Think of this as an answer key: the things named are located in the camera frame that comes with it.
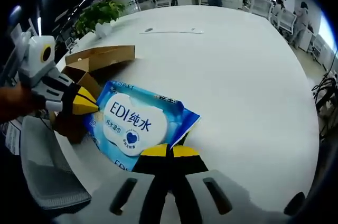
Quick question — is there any person's left hand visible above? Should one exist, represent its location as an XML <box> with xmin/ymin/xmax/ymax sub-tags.
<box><xmin>0</xmin><ymin>82</ymin><xmax>48</xmax><ymax>125</ymax></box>

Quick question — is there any blue soft wet wipes pack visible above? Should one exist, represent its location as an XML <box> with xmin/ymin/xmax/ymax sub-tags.
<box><xmin>82</xmin><ymin>80</ymin><xmax>201</xmax><ymax>173</ymax></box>

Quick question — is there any brown cardboard shoe box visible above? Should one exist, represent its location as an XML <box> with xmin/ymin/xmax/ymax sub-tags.
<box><xmin>51</xmin><ymin>45</ymin><xmax>136</xmax><ymax>144</ymax></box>

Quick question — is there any black cable bundle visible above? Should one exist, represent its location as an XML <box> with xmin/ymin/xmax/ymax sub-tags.
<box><xmin>311</xmin><ymin>69</ymin><xmax>338</xmax><ymax>140</ymax></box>

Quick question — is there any green potted plant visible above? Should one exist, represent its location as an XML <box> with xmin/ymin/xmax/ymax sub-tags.
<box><xmin>74</xmin><ymin>0</ymin><xmax>126</xmax><ymax>40</ymax></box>

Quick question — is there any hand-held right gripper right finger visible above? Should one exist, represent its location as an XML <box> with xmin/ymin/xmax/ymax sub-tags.
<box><xmin>171</xmin><ymin>144</ymin><xmax>290</xmax><ymax>224</ymax></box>

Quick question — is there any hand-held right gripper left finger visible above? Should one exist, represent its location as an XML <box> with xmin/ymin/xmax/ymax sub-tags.
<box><xmin>57</xmin><ymin>143</ymin><xmax>171</xmax><ymax>224</ymax></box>

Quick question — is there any grey mesh office chair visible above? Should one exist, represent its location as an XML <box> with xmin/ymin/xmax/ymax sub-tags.
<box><xmin>20</xmin><ymin>115</ymin><xmax>92</xmax><ymax>210</ymax></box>

